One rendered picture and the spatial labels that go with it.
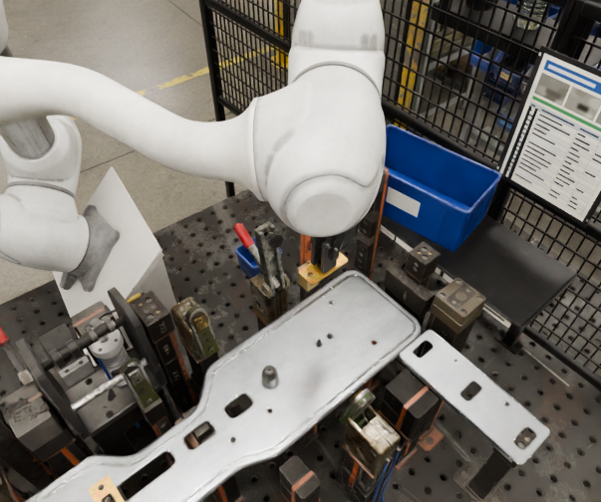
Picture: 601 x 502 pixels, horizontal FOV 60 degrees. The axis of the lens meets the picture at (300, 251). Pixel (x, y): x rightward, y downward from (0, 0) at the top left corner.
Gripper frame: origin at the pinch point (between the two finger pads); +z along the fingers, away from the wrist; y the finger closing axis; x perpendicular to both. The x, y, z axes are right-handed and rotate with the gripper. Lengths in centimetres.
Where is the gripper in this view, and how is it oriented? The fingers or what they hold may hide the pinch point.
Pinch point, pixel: (324, 250)
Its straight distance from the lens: 84.7
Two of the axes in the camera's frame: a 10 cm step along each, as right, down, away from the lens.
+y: 6.5, 5.8, -5.0
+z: -0.1, 6.6, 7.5
